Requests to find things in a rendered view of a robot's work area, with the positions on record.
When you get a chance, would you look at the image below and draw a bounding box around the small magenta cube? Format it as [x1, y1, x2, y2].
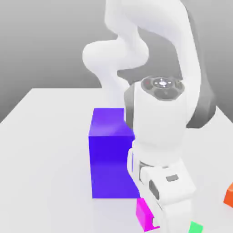
[135, 198, 161, 233]

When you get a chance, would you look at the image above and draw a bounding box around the large purple box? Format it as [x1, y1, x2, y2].
[88, 107, 141, 199]

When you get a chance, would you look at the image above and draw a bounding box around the small green cube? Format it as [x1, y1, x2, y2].
[188, 221, 204, 233]

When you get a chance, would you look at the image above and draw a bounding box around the small orange cube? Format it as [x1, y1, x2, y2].
[223, 182, 233, 208]

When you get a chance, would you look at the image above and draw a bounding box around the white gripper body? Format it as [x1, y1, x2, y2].
[145, 195, 194, 233]

